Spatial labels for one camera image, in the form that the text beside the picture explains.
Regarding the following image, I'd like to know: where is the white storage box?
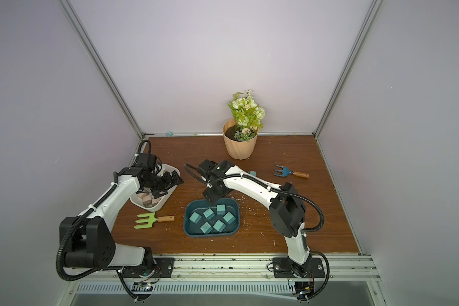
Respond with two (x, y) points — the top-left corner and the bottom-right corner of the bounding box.
(130, 163), (180, 212)

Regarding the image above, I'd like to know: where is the dark teal storage box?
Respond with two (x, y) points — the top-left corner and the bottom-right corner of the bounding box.
(183, 198), (240, 238)

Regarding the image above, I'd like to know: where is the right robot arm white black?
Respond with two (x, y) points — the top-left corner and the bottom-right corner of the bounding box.
(184, 160), (325, 278)

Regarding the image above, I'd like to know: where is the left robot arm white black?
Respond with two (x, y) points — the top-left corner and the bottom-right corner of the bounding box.
(56, 139), (184, 281)

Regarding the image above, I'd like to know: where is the peach ribbed flower pot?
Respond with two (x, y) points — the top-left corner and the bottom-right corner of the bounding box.
(223, 119), (258, 160)

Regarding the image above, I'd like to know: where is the artificial green flower plant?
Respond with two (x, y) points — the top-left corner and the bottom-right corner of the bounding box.
(228, 89), (266, 142)

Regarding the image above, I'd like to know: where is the green garden fork wooden handle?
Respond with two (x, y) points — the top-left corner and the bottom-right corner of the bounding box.
(134, 212), (175, 230)

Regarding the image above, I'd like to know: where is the blue garden rake wooden handle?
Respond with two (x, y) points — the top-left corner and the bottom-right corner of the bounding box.
(273, 164), (310, 179)

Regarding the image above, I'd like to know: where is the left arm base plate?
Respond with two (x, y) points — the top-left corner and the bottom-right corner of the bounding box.
(121, 256), (175, 279)

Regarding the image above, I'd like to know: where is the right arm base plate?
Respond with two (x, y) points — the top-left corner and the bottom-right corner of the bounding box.
(267, 256), (326, 279)

